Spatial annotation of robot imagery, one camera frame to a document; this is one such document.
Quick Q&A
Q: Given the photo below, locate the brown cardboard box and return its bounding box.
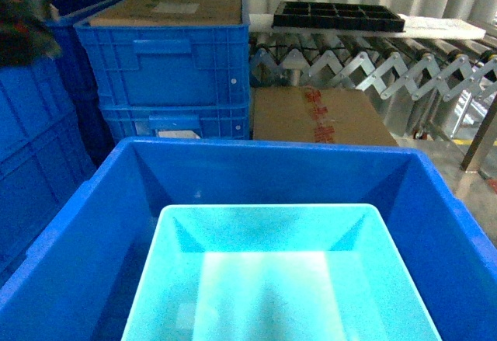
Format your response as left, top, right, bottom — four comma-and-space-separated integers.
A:
253, 86, 398, 147

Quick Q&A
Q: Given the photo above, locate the black compartment tray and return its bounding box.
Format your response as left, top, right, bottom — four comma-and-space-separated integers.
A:
272, 2, 405, 33

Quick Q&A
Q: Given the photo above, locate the expandable roller conveyor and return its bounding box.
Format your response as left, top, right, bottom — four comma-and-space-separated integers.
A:
249, 33, 496, 145

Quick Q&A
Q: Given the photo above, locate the turquoise plastic bin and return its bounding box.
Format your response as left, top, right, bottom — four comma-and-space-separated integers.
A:
123, 204, 440, 340

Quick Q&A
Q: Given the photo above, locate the lower stacked blue crate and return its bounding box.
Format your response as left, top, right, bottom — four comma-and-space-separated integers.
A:
100, 105, 250, 142

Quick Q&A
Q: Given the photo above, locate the white foam board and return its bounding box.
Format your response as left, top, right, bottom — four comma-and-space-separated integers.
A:
249, 14, 487, 40

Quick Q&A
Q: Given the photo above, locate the large blue crate below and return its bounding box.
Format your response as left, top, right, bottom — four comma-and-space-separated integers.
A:
1, 138, 496, 340

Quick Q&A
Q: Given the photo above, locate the blue crate with cardboard lid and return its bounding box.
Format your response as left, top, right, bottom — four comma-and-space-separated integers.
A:
75, 0, 249, 107

